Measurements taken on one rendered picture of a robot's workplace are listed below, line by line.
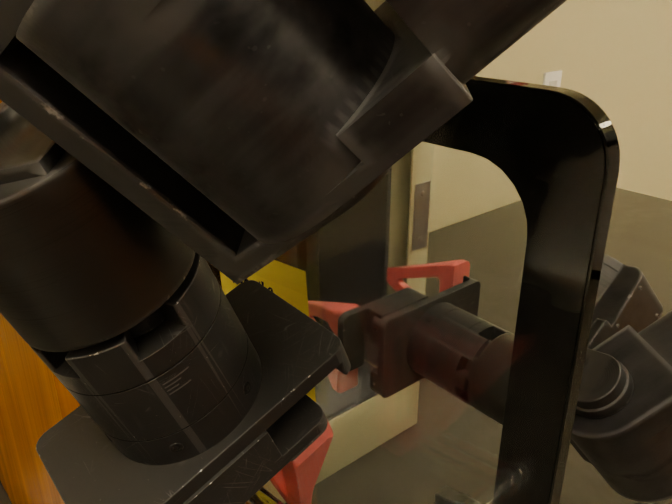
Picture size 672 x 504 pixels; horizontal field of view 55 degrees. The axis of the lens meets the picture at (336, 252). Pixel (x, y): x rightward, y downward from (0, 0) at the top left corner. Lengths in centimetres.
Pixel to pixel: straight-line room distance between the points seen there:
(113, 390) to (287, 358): 6
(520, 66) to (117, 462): 135
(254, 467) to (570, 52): 151
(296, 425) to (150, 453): 5
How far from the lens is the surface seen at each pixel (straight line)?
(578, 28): 168
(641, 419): 36
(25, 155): 17
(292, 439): 24
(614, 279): 46
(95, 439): 25
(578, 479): 75
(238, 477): 23
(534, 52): 154
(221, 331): 20
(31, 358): 41
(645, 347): 39
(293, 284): 30
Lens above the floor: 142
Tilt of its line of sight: 23 degrees down
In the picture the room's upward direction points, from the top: straight up
